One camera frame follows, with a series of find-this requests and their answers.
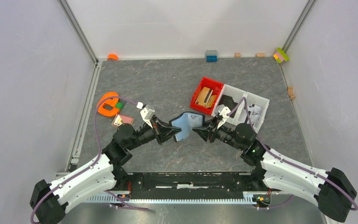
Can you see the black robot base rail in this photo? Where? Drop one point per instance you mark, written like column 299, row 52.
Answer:
column 189, row 185

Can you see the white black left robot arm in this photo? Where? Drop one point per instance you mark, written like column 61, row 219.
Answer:
column 51, row 201

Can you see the red plastic bin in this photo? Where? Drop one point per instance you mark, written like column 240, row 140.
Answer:
column 210, row 83

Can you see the white plastic bin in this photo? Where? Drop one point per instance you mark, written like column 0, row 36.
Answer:
column 240, row 116
column 229, row 96

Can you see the orange round toy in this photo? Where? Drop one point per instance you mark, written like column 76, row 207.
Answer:
column 112, row 57

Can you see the blue grey lego block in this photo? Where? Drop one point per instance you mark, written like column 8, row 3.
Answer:
column 211, row 56

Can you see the white cards in bin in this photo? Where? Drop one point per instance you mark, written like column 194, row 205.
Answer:
column 254, row 112

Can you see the green pink lego stack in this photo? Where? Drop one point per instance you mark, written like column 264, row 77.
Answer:
column 280, row 56

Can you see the small tan wooden block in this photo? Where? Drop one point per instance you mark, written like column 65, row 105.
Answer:
column 237, row 55

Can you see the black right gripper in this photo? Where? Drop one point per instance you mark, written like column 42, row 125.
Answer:
column 205, row 132

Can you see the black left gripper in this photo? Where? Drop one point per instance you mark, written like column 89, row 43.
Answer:
column 161, row 130

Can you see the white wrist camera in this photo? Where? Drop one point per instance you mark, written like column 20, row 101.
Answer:
column 147, row 112
column 223, row 113

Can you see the stack of gold credit cards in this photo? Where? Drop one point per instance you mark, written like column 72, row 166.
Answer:
column 206, row 98

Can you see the pink wooden block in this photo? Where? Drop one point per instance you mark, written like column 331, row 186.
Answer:
column 120, row 119

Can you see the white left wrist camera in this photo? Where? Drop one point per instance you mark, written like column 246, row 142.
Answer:
column 147, row 112

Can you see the curved wooden arch block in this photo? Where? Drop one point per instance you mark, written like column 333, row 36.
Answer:
column 290, row 91

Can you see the green lego brick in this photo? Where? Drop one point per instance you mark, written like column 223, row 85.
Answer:
column 120, row 105

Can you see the orange letter toy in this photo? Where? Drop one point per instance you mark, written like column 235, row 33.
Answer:
column 107, row 105

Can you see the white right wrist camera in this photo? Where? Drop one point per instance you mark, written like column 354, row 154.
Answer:
column 223, row 113

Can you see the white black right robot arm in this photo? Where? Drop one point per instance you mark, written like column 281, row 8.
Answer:
column 331, row 191

